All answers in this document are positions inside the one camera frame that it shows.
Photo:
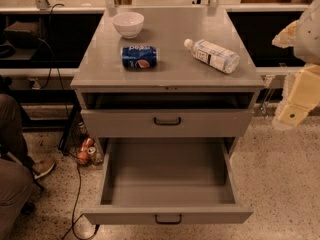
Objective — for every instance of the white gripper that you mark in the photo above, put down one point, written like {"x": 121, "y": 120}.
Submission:
{"x": 308, "y": 41}

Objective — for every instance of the clear plastic water bottle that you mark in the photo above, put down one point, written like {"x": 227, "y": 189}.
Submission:
{"x": 213, "y": 55}

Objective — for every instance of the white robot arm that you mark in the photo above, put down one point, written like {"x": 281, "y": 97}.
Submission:
{"x": 301, "y": 90}

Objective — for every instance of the grey metal drawer cabinet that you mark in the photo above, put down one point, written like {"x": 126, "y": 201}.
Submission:
{"x": 178, "y": 81}

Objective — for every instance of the open grey lower drawer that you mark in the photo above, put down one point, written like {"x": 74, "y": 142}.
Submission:
{"x": 143, "y": 177}

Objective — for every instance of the closed grey upper drawer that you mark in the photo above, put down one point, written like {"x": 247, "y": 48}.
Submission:
{"x": 195, "y": 123}

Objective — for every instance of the blue pepsi can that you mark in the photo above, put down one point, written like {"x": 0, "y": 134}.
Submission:
{"x": 139, "y": 56}

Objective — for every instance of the white ceramic bowl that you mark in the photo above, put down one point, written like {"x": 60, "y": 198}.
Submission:
{"x": 128, "y": 24}

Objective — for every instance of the silver soda can on floor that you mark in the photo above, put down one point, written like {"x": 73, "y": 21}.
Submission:
{"x": 92, "y": 152}

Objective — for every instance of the red soda can on floor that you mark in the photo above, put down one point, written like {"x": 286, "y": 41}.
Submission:
{"x": 87, "y": 143}

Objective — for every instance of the orange soda can on floor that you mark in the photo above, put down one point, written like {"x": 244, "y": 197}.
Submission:
{"x": 83, "y": 158}

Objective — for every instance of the brown shoe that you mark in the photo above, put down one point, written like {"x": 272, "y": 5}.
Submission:
{"x": 42, "y": 168}

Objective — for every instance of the person leg in brown trousers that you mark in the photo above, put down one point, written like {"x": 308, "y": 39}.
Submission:
{"x": 15, "y": 179}

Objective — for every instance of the black drawer handle upper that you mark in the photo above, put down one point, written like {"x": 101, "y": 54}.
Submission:
{"x": 173, "y": 122}

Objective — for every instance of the black drawer handle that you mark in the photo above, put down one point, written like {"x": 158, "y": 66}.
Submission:
{"x": 173, "y": 122}
{"x": 168, "y": 219}

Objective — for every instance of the black drawer handle lower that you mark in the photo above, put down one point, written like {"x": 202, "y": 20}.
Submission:
{"x": 168, "y": 219}

